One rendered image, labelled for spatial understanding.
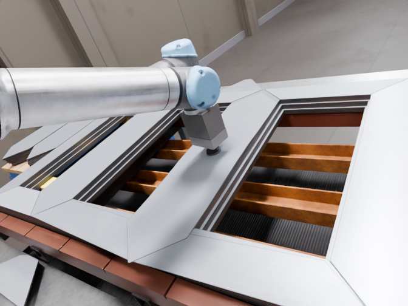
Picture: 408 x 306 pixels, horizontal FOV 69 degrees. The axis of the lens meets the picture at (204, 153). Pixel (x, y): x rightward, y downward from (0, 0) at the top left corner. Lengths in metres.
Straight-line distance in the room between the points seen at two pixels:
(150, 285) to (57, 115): 0.37
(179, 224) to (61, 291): 0.46
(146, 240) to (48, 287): 0.45
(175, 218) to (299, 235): 0.44
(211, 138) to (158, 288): 0.37
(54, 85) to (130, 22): 3.62
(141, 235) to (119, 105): 0.32
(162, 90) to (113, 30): 3.38
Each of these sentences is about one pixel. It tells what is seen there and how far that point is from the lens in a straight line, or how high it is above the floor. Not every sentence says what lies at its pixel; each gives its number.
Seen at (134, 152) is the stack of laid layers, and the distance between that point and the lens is 1.08.
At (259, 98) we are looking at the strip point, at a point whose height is 0.86.
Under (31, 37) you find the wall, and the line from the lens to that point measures 3.41.
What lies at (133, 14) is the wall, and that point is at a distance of 4.08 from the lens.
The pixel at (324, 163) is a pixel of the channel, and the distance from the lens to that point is 0.96.
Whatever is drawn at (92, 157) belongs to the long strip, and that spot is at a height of 0.86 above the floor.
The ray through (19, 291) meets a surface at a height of 0.72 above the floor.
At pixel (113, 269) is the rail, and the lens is 0.71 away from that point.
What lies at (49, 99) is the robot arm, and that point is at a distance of 0.42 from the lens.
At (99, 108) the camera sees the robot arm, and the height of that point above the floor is 1.18.
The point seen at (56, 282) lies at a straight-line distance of 1.04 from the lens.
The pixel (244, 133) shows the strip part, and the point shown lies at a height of 0.87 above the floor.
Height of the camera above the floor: 1.30
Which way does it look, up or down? 31 degrees down
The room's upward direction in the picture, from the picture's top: 21 degrees counter-clockwise
